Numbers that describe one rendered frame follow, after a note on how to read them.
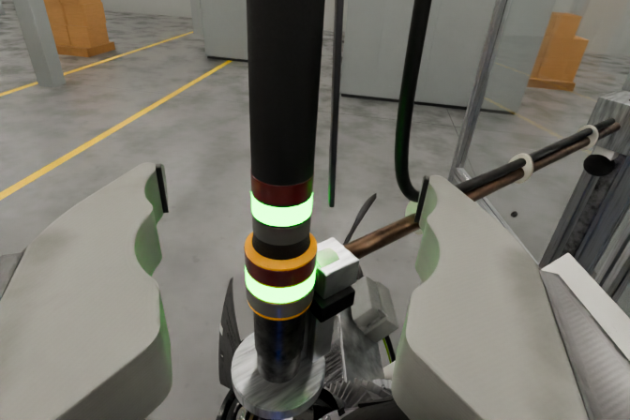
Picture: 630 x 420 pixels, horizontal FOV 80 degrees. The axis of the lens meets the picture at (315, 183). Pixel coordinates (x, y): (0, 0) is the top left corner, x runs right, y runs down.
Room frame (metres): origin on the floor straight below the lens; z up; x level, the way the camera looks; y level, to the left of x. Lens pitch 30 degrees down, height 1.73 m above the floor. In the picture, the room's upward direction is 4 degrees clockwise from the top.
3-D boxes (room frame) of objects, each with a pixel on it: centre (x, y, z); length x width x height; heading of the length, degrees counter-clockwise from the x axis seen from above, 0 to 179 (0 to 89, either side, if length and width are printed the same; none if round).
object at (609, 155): (0.55, -0.44, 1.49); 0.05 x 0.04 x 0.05; 129
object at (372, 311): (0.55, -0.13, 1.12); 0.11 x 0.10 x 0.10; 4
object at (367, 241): (0.37, -0.22, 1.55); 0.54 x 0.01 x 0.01; 129
